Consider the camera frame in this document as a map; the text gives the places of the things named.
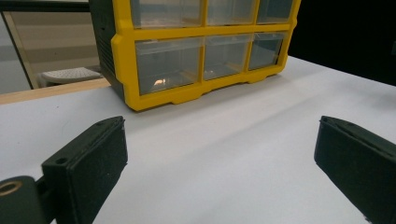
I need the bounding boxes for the dark framed glass partition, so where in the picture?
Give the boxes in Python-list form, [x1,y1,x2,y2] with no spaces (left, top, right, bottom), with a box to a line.
[0,0,101,94]

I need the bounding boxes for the white perforated stool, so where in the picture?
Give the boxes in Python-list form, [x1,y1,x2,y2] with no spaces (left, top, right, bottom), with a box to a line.
[37,66,103,89]

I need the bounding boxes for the yellow black drawer cabinet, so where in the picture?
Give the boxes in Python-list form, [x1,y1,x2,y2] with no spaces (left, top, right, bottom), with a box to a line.
[88,0,303,112]

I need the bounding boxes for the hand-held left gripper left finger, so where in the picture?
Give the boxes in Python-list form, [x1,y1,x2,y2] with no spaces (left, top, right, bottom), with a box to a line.
[41,116,129,224]

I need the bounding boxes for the set of clear plastic drawers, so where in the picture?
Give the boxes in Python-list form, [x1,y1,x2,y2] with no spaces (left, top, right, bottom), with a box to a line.
[130,0,295,96]

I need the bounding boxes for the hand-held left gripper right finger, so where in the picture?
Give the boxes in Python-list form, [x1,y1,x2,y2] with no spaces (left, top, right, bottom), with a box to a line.
[314,115,396,224]

